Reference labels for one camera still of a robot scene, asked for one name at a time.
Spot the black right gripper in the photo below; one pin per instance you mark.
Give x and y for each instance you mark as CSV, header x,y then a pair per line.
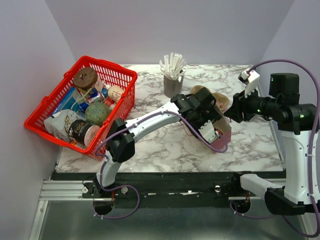
x,y
240,104

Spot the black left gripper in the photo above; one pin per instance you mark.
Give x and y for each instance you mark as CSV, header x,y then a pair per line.
x,y
212,115

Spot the pink beige paper bag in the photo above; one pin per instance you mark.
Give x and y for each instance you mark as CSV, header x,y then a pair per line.
x,y
223,128

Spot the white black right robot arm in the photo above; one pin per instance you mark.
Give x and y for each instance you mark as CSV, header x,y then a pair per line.
x,y
300,193

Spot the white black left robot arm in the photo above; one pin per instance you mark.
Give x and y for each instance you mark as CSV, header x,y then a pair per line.
x,y
123,135

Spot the brown cardboard cup carrier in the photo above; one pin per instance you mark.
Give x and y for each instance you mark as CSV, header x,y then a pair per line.
x,y
222,101

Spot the grey straw holder can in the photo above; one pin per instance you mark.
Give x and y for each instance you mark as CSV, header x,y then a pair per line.
x,y
172,87

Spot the white wrapped straws bunch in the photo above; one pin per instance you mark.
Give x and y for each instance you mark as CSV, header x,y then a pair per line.
x,y
172,66

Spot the cream bottle with pink print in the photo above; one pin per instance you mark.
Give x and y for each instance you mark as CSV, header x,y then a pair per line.
x,y
114,92

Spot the red and white can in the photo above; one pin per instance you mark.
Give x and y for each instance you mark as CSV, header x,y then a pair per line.
x,y
109,102

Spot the green round melon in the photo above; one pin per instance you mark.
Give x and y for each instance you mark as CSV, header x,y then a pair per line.
x,y
97,113

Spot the blue drink can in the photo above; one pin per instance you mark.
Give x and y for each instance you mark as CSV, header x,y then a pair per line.
x,y
83,106

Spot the brown lidded round jar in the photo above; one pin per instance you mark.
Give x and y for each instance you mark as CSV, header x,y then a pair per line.
x,y
86,78

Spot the black Force tub pink lid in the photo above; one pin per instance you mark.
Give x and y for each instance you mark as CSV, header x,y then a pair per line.
x,y
82,132

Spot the blue flat box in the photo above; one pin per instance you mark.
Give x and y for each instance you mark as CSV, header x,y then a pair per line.
x,y
68,101

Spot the white grey snack bag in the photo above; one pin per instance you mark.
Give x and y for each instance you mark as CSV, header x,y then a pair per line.
x,y
59,123

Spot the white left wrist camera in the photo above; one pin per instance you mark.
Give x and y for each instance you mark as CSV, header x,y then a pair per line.
x,y
208,132

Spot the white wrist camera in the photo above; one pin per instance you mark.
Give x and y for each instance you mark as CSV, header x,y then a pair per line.
x,y
208,132
251,79

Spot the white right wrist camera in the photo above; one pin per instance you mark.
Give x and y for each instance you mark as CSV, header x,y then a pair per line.
x,y
251,79

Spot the black table front rail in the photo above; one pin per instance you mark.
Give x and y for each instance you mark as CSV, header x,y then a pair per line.
x,y
162,190

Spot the aluminium extrusion rail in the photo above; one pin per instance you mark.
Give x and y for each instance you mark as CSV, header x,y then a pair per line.
x,y
61,191

